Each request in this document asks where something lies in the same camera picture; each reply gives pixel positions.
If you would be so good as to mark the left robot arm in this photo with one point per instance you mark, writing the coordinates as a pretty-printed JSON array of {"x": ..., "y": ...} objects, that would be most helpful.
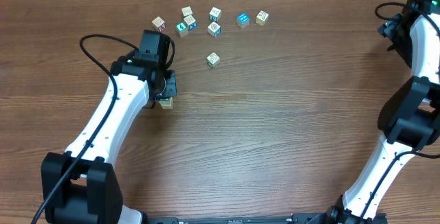
[{"x": 80, "y": 185}]

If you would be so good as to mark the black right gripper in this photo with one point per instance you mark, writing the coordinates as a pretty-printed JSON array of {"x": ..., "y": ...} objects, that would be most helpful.
[{"x": 390, "y": 30}]

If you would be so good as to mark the green number 4 block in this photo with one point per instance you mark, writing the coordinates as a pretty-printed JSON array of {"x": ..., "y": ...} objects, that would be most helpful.
[{"x": 181, "y": 29}]

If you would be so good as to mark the blue top block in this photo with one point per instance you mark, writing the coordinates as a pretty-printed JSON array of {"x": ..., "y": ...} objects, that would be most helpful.
[{"x": 243, "y": 20}]

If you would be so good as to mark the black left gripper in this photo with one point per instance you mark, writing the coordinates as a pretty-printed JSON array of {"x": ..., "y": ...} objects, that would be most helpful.
[{"x": 170, "y": 86}]

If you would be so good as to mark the wooden block yellow side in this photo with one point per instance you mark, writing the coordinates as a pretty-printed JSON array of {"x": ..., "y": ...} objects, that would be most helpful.
[{"x": 262, "y": 18}]

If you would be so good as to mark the wooden block red side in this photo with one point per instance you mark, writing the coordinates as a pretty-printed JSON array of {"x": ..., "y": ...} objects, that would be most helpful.
[{"x": 159, "y": 24}]

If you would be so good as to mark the wooden block blue X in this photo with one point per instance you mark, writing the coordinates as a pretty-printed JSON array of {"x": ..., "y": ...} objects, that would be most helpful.
[{"x": 190, "y": 22}]

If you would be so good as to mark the wooden block teal side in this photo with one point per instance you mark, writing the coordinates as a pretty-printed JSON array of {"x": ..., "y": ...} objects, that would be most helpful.
[{"x": 215, "y": 14}]

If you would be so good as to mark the wooden block blue side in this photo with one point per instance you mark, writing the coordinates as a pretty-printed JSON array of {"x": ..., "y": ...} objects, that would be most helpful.
[{"x": 214, "y": 29}]

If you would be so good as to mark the plain wooden block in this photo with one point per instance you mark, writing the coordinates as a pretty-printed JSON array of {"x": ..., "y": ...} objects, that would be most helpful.
[{"x": 187, "y": 11}]

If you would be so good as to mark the wooden block blue base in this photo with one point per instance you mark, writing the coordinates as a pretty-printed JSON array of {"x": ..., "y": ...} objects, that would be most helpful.
[{"x": 166, "y": 103}]

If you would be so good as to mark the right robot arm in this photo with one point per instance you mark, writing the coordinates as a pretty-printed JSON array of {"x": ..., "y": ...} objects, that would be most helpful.
[{"x": 408, "y": 121}]

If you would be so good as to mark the wooden block green edge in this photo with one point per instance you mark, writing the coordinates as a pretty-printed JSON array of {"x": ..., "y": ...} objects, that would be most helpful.
[{"x": 213, "y": 59}]

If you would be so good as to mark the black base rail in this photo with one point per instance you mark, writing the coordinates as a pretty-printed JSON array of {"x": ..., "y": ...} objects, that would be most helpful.
[{"x": 293, "y": 219}]

